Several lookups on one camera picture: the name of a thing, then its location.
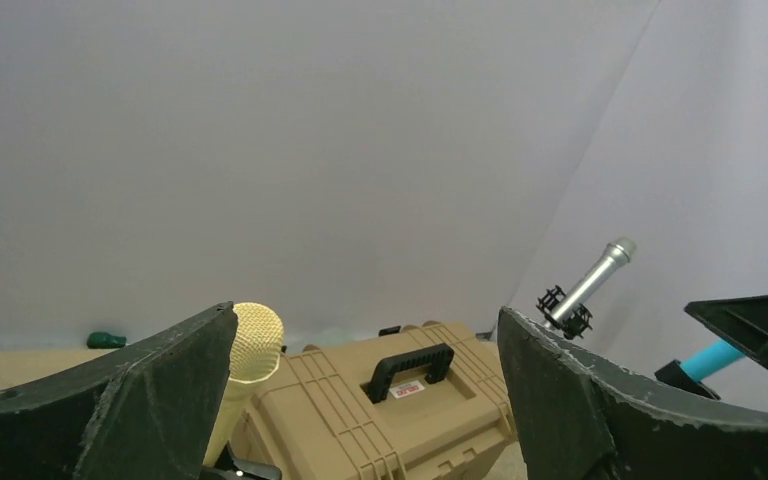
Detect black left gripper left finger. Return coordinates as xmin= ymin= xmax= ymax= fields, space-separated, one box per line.
xmin=0 ymin=302 xmax=238 ymax=479

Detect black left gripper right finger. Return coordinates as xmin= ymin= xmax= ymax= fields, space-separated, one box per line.
xmin=497 ymin=307 xmax=768 ymax=479

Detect blue microphone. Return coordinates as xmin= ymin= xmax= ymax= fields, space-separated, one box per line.
xmin=679 ymin=340 xmax=745 ymax=382

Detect black stand for cream microphone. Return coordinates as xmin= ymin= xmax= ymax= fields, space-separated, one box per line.
xmin=199 ymin=443 xmax=283 ymax=480

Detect black clip stand for blue microphone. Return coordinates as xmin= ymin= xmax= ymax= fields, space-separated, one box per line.
xmin=655 ymin=360 xmax=721 ymax=400

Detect cream yellow microphone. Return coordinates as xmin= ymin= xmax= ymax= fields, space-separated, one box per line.
xmin=202 ymin=302 xmax=284 ymax=467

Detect silver microphone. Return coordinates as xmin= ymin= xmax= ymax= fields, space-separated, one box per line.
xmin=567 ymin=237 xmax=637 ymax=304

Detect tan plastic tool case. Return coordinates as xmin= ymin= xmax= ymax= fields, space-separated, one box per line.
xmin=230 ymin=321 xmax=517 ymax=479

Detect black shock mount round-base stand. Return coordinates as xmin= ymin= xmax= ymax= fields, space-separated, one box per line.
xmin=536 ymin=285 xmax=592 ymax=340

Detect green screwdriver handle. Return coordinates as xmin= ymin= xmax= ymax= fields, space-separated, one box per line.
xmin=85 ymin=331 xmax=128 ymax=349

